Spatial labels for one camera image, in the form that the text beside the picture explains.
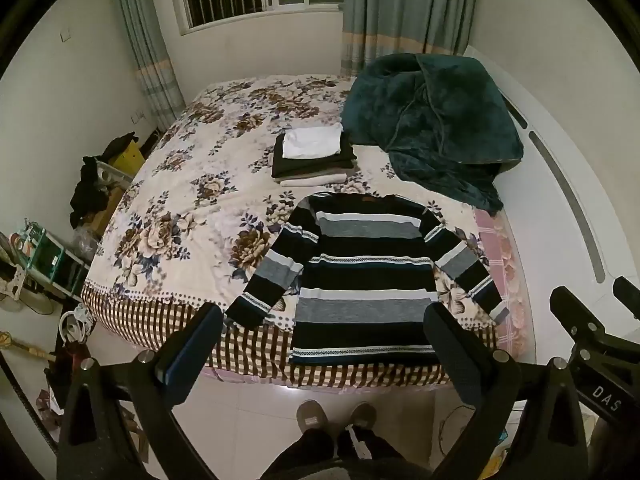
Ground white coiled cable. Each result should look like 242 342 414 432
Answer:
59 304 94 347

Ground striped knit sweater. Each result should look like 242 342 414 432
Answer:
225 191 511 367

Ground person's right shoe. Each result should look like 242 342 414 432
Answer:
349 401 377 432

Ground black folded clothes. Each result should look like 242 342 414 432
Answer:
271 135 357 179

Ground person's left leg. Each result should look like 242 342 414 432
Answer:
260 429 337 480

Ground grey-green striped curtain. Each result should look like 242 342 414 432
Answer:
112 0 189 132
340 0 473 75

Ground white bed headboard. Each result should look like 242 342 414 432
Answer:
462 45 640 321

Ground yellow box with black clothes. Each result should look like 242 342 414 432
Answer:
69 132 138 227

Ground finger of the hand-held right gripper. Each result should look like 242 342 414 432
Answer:
550 286 640 366
612 276 640 321

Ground white fan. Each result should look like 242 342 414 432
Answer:
0 260 57 317

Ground person's shoe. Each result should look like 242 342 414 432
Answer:
296 400 329 434
349 401 377 432

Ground teal plush blanket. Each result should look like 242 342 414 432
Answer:
342 52 525 216

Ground thin floor cord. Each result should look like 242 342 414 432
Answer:
439 404 477 457

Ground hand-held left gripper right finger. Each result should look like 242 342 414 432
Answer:
423 304 592 480

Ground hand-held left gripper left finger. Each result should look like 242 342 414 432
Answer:
56 302 224 480

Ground floral bed sheet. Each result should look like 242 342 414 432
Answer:
80 74 531 387

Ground white folded cloth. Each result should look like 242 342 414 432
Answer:
281 122 345 159

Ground pink mattress cover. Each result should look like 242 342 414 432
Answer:
472 207 532 356

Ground green storage rack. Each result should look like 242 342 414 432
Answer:
10 219 96 302

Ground person's left shoe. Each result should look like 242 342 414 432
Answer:
296 400 329 434

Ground beige folded cloth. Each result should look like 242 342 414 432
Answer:
279 172 348 189

